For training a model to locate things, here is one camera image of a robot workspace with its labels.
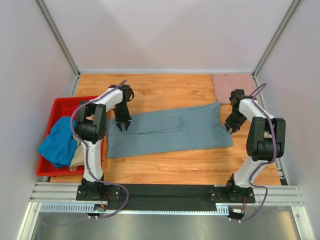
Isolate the grey blue t shirt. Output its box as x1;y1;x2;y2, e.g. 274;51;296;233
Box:
107;102;233;158

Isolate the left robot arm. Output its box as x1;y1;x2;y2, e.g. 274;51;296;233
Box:
70;82;134;201

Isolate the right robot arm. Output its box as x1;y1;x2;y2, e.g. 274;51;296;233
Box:
224;89;286;200

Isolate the folded pink t shirt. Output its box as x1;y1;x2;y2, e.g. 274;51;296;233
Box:
211;73;256;105

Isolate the magenta t shirt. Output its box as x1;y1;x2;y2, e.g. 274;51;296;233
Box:
72;106;78;119

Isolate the beige t shirt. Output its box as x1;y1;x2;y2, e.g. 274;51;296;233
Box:
69;140;85;172

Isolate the red plastic bin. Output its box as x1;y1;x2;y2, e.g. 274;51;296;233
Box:
36;96;97;177

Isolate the bright blue t shirt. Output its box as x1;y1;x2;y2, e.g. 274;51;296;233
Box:
37;116;78;168

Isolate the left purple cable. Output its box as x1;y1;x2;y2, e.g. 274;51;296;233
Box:
39;79;130;228

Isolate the purple cable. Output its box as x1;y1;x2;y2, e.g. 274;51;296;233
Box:
228;83;280;223
39;79;130;228

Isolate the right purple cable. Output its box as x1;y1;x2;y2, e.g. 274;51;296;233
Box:
228;83;280;223

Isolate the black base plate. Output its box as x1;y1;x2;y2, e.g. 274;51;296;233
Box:
84;184;256;208

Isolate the slotted cable duct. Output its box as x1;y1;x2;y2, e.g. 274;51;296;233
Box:
39;202;230;216

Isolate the right aluminium frame post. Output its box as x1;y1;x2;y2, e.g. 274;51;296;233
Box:
251;0;303;79

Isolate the aluminium frame post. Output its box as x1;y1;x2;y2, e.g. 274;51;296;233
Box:
251;0;303;79
34;0;81;76

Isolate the left aluminium frame post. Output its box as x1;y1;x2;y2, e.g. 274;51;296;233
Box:
34;0;81;76

